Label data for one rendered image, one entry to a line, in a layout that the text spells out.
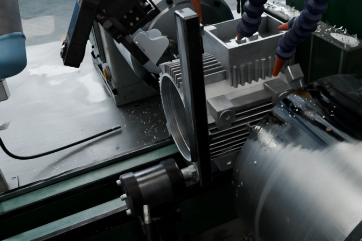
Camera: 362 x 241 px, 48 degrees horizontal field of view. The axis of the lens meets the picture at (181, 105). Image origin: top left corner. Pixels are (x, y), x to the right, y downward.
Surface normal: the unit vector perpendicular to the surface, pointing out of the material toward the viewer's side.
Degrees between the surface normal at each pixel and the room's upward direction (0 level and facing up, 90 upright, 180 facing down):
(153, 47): 92
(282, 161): 47
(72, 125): 0
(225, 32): 90
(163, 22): 90
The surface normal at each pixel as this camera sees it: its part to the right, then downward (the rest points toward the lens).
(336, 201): -0.70, -0.41
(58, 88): -0.11, -0.83
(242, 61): 0.36, 0.47
